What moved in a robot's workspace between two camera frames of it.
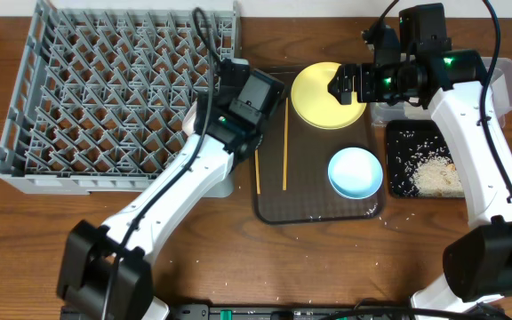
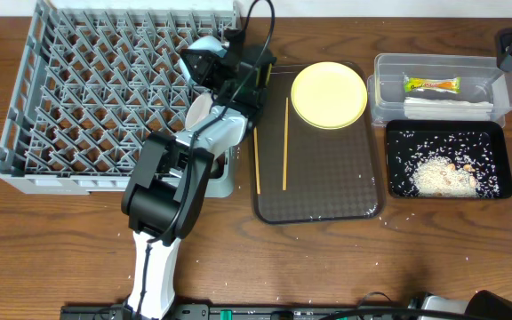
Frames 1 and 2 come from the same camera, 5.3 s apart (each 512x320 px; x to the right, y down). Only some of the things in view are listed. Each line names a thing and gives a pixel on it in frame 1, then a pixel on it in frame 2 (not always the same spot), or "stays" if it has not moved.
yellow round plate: (316, 106) stays
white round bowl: (188, 120) stays
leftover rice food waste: (436, 176) stays
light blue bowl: (355, 172) -> (207, 43)
